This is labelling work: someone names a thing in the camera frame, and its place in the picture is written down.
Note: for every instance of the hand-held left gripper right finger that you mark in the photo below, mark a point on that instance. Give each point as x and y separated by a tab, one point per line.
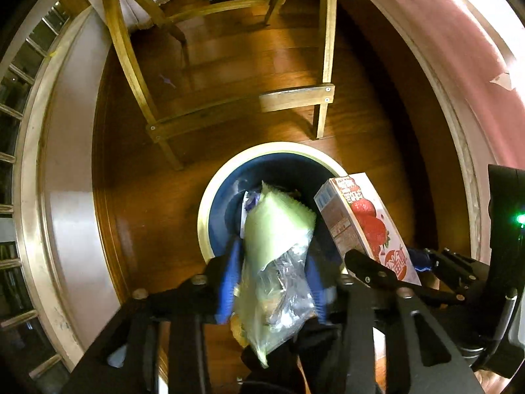
315	287

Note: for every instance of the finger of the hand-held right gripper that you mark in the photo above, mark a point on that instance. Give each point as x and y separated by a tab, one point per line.
418	260
365	269

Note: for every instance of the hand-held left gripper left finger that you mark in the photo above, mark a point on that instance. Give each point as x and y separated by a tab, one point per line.
229	279

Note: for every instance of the strawberry print carton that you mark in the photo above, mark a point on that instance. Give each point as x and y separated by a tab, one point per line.
365	217

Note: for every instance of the pale green plastic snack bag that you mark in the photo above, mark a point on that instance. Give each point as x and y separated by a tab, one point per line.
275	230

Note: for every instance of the blue bin with cream rim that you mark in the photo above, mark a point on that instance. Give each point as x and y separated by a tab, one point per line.
287	168

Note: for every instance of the pink bed blanket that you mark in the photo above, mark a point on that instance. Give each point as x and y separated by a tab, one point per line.
451	28

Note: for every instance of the wooden folding table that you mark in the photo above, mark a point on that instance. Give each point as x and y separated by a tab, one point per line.
328	49

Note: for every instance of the metal window grille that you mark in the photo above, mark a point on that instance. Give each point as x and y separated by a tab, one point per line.
12	90

